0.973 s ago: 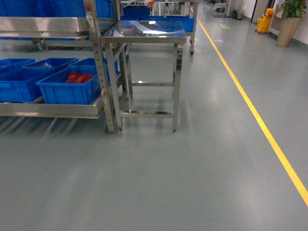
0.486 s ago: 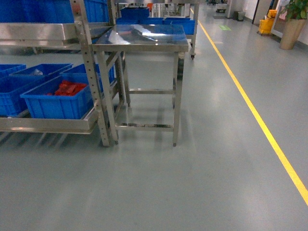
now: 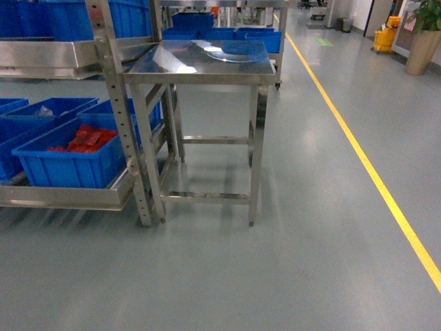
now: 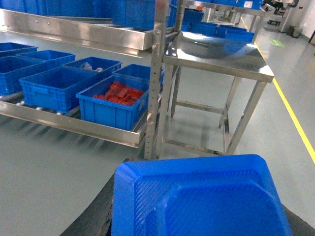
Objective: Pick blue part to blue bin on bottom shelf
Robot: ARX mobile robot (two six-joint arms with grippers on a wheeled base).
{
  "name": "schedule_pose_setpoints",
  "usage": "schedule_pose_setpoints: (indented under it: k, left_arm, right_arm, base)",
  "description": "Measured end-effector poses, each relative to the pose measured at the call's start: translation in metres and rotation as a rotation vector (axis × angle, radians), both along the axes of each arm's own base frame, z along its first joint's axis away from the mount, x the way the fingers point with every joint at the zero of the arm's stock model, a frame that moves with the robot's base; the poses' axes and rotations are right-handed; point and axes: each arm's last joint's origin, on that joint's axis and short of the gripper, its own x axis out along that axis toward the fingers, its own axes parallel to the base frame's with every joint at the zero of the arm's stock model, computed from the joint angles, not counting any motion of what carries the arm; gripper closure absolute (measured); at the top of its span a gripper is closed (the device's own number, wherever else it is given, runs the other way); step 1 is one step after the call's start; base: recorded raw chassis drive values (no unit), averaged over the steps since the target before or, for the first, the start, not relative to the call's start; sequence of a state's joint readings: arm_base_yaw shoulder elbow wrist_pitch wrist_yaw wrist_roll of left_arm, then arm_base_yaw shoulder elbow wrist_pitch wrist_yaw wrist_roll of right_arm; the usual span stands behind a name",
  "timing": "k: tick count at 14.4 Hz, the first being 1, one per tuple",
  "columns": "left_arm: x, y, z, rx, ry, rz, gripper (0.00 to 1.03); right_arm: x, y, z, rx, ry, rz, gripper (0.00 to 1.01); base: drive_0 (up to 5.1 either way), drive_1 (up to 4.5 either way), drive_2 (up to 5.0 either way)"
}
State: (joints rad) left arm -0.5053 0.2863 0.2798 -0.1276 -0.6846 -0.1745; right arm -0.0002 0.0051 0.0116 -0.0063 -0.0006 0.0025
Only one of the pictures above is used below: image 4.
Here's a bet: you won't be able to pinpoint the empty blue bin front middle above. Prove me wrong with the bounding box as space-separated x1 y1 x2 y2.
19 67 101 113

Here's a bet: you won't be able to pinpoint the blue block part with knob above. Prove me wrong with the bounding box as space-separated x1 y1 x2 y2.
112 154 293 236

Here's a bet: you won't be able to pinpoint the clear plastic bag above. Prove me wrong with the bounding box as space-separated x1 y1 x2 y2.
79 62 104 73

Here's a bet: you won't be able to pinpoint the blue bin behind red wrap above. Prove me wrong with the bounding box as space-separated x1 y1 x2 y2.
112 64 151 86

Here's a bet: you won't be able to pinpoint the stainless steel table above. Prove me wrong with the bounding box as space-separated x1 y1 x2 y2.
157 30 275 157

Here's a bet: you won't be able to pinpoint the red bubble wrap bags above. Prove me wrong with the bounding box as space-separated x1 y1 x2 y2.
93 81 144 106

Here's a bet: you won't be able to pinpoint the blue bin with red wrap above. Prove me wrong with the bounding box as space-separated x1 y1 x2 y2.
76 76 149 130

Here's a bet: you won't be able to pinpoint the stainless steel flow rack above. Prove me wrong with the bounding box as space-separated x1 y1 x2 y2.
0 0 179 160

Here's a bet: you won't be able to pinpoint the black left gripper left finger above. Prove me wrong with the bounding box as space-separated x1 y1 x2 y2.
60 169 116 236

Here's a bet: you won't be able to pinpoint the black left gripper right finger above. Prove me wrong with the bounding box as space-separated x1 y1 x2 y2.
283 205 315 236

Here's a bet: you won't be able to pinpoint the blue bin front left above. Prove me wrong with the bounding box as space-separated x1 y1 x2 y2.
0 56 46 96

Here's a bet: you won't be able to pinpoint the blue bin with clear plastic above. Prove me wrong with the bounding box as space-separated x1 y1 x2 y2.
63 57 123 79

